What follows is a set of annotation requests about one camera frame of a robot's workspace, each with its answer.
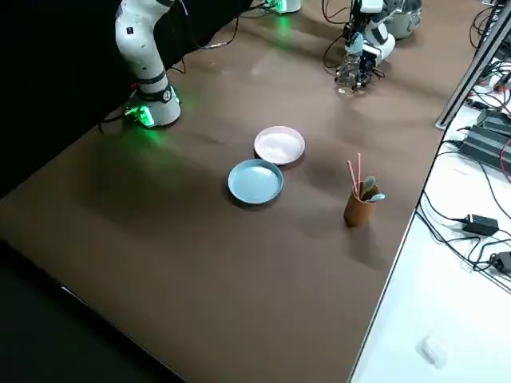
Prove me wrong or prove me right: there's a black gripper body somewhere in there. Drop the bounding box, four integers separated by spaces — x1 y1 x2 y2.
343 11 363 43
360 48 379 72

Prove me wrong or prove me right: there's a clear glass jar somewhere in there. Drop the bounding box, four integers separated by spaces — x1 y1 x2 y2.
334 49 362 96

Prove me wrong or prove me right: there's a steel pot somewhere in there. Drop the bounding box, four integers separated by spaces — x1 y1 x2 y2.
382 0 423 40

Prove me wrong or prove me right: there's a grey spoon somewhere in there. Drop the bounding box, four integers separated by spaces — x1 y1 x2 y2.
361 175 377 200

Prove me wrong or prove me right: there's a pink plate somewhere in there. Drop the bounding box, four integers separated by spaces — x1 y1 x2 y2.
254 125 307 166

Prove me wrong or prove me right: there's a brown utensil cup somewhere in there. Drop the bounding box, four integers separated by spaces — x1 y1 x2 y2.
343 191 378 227

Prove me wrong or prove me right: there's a black power brick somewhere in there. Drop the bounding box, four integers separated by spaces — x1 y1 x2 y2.
458 124 511 176
477 108 511 129

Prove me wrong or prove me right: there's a blue plate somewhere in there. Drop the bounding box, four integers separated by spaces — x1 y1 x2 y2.
228 159 285 206

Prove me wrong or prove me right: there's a small black power adapter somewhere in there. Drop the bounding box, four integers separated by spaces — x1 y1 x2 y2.
462 214 500 235

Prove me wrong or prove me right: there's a small white box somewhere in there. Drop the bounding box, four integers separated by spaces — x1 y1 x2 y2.
418 337 447 366

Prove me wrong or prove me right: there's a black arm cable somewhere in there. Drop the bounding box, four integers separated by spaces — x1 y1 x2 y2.
322 31 348 77
171 0 240 77

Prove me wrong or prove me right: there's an aluminium frame post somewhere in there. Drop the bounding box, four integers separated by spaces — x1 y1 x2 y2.
435 0 511 129

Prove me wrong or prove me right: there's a black base power cable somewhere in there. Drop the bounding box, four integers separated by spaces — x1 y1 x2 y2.
98 105 135 137

